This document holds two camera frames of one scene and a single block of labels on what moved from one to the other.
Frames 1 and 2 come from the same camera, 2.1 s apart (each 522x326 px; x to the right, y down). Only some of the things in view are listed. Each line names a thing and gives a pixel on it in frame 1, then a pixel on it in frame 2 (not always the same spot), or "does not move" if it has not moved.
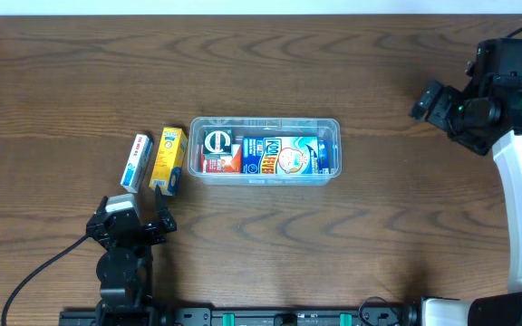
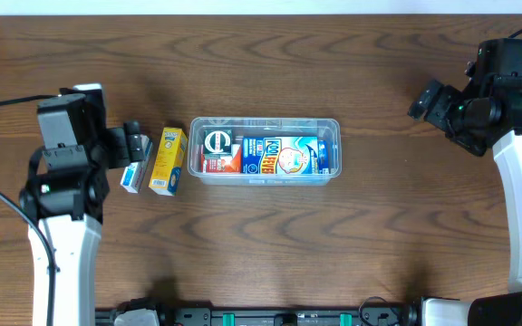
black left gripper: [130, 231] to [119, 146]
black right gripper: [442, 110] does not move
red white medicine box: [222, 163] does not move
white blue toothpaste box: [137, 163] does not move
